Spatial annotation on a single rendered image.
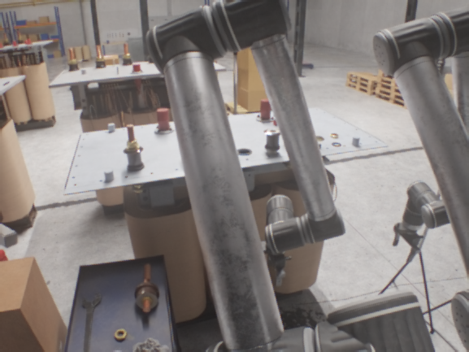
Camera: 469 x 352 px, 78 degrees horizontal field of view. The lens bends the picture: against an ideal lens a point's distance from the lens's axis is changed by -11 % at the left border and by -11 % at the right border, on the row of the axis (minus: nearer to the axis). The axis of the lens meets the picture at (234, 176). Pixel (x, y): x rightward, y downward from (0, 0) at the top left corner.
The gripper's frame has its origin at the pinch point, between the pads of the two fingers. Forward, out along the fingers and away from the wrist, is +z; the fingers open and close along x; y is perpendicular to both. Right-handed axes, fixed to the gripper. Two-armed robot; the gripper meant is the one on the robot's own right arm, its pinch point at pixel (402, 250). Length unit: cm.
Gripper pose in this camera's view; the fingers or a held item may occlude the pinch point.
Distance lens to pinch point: 183.3
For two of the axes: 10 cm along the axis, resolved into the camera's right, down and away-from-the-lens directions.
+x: -1.7, -4.6, 8.7
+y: 9.9, -0.8, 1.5
